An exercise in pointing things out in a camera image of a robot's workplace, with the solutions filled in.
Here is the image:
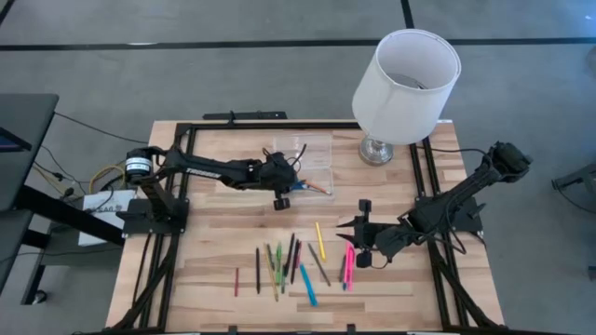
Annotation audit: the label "dark gray desk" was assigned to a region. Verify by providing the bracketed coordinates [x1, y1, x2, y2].
[0, 92, 128, 306]

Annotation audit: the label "black aluminium table frame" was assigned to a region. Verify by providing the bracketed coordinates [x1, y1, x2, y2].
[74, 120, 560, 335]

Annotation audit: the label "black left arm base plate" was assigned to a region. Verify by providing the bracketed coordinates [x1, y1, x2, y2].
[115, 198, 190, 236]

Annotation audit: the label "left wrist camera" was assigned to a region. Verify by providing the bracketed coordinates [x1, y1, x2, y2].
[267, 157, 294, 185]

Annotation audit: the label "black mounting bar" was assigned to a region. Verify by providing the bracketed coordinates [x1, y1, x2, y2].
[202, 110, 289, 121]

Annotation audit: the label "black floor cable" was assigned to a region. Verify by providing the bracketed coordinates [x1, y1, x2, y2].
[53, 111, 150, 145]

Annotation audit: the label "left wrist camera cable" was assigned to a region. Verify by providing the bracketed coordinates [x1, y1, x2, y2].
[261, 142, 308, 173]

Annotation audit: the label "white shade table lamp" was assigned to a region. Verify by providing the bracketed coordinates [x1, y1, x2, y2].
[351, 28, 463, 168]

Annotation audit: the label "gray marker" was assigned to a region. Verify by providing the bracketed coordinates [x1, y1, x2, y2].
[306, 242, 332, 288]

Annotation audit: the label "pink highlighter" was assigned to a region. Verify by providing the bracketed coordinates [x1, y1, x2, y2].
[346, 246, 357, 293]

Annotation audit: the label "orange pencil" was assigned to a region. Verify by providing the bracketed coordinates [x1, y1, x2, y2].
[300, 179, 332, 195]

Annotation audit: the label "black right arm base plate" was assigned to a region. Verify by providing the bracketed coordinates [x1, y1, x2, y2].
[415, 194, 485, 234]

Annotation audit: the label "right arm supply cable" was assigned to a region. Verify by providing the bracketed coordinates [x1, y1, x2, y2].
[418, 146, 493, 162]

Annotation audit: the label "black floor stand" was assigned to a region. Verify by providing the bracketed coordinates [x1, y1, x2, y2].
[551, 161, 596, 193]

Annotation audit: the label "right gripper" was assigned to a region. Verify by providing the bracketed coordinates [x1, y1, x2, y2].
[335, 199, 378, 269]

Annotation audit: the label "yellow highlighter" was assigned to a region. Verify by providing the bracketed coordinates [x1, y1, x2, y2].
[314, 221, 328, 263]

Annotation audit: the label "yellow pencil pink eraser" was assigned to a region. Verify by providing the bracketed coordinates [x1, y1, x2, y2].
[263, 241, 279, 302]

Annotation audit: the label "blue handled scissors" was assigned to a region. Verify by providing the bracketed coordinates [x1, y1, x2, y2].
[289, 180, 332, 195]

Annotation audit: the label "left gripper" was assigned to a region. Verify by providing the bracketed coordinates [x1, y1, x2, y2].
[258, 152, 306, 210]

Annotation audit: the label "yellow cable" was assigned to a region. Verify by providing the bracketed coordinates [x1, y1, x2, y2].
[88, 163, 128, 193]

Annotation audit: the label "dark laptop blue screen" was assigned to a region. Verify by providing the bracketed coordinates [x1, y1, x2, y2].
[0, 126, 33, 154]

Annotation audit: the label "white paper sheet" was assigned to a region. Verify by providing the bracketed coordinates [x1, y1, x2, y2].
[77, 189, 136, 247]

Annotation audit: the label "clear plastic supply box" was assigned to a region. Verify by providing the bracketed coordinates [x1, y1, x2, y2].
[272, 133, 335, 204]

